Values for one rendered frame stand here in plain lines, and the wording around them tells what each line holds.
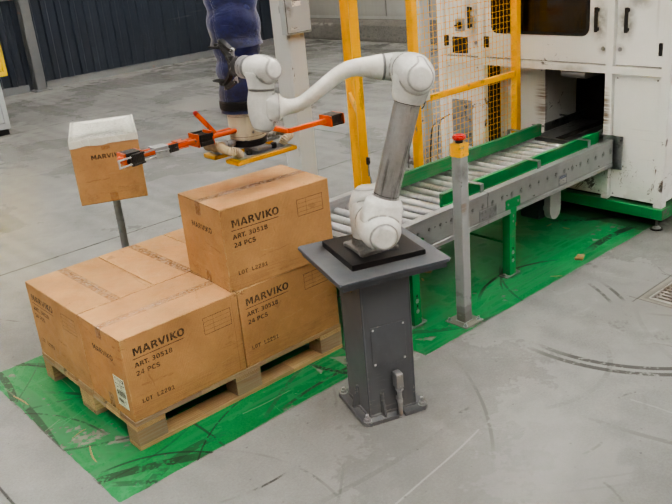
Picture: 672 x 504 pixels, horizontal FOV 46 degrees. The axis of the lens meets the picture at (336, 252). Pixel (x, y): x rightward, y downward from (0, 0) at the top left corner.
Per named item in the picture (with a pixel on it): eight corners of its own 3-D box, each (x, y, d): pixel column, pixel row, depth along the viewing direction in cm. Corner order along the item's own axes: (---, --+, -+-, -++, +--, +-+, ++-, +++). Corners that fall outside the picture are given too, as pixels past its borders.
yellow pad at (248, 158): (284, 146, 383) (283, 136, 381) (297, 149, 376) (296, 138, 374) (225, 163, 364) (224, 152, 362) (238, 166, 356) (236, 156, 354)
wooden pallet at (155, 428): (233, 297, 492) (230, 276, 487) (342, 347, 421) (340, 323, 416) (47, 375, 421) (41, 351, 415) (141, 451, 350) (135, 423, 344)
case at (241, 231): (289, 236, 428) (281, 164, 413) (334, 254, 398) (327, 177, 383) (189, 270, 395) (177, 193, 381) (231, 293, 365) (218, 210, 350)
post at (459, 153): (463, 316, 442) (458, 140, 405) (473, 320, 437) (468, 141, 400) (455, 321, 438) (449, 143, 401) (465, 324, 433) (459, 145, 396)
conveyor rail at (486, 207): (606, 166, 541) (607, 138, 534) (612, 167, 538) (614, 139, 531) (359, 277, 403) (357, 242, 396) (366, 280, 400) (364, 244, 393)
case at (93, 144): (148, 195, 495) (136, 132, 480) (81, 206, 485) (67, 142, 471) (142, 171, 549) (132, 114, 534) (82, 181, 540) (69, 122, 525)
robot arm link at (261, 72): (239, 54, 303) (240, 89, 307) (263, 56, 292) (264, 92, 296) (262, 53, 310) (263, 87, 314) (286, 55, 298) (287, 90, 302)
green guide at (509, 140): (529, 133, 580) (529, 121, 577) (541, 135, 572) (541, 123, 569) (372, 191, 484) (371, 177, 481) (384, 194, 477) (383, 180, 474)
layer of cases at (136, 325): (230, 276, 487) (221, 214, 472) (339, 323, 416) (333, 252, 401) (42, 351, 415) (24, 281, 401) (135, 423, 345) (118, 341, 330)
